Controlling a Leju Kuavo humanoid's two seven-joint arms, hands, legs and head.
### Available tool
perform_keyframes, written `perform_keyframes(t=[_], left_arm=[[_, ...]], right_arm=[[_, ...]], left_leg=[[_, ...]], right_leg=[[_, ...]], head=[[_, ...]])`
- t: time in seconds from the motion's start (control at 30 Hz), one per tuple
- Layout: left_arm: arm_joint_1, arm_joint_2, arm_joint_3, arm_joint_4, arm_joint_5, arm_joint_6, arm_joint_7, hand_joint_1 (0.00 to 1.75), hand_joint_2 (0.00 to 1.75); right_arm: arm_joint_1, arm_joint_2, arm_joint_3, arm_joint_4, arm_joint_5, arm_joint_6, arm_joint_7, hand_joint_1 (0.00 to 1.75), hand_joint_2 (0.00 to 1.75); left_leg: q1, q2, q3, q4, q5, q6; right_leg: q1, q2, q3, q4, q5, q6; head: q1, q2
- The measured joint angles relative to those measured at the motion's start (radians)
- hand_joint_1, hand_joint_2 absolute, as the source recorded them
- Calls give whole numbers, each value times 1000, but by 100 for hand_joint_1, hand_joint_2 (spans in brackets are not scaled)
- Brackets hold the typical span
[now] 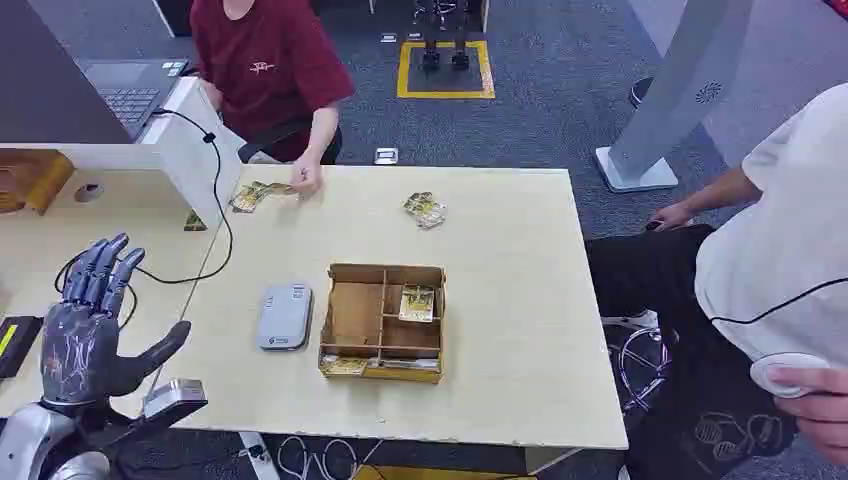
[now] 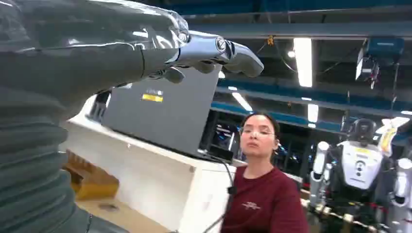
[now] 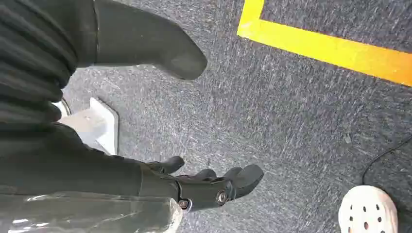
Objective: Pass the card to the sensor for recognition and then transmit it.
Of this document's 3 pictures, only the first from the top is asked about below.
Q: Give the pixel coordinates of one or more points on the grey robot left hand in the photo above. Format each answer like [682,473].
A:
[79,344]

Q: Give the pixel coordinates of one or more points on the white-shirted person's right hand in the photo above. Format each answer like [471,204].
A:
[672,216]

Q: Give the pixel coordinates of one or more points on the red-shirted person's hand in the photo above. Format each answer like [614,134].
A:
[307,175]

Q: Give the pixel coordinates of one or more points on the white-shirted person's left hand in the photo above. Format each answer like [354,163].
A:
[821,411]

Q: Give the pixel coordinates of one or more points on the white round handheld device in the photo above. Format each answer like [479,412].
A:
[785,361]

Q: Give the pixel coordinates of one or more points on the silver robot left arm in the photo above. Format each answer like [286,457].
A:
[30,437]

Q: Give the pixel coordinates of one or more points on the black office chair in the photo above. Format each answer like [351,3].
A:
[265,142]

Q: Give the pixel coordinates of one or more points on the black device with yellow label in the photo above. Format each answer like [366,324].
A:
[18,344]

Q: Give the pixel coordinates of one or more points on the silver floor socket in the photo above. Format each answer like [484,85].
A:
[386,156]

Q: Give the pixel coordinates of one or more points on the person in white shirt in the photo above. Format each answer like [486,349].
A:
[762,265]

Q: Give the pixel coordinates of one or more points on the person in red shirt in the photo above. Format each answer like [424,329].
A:
[272,66]

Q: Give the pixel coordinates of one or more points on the white desk partition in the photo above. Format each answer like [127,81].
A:
[189,152]

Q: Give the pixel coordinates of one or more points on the single card beside partition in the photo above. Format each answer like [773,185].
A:
[195,222]

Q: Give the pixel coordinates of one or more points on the black shoe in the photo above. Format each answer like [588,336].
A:
[639,91]

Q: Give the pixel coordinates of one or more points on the white pillar stand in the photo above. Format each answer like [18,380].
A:
[676,86]

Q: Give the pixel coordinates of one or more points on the grey flat case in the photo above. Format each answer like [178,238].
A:
[285,318]

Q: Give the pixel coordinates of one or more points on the wooden divided card box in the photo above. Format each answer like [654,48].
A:
[358,314]

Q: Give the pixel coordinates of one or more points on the chrome stool base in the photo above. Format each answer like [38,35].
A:
[639,364]

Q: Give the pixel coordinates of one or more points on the small floor socket plate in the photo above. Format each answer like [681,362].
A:
[388,38]
[414,36]

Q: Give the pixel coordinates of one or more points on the yellow card in box compartment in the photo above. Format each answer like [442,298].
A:
[417,305]

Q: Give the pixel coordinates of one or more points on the brown wooden object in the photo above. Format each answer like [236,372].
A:
[40,179]

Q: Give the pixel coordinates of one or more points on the grey laptop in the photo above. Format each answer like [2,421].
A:
[132,93]

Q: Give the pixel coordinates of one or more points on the black robot legs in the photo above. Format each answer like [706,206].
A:
[444,40]

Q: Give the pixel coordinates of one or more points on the yellow card in box slot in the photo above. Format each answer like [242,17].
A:
[343,366]

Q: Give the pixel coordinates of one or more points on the white table leg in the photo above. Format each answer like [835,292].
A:
[258,457]

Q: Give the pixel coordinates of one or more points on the grey cards in box slot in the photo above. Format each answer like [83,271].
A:
[411,364]

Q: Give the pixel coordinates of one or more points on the yellow object under table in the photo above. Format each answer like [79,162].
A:
[437,473]

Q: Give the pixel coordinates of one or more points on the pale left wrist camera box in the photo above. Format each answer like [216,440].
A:
[173,396]

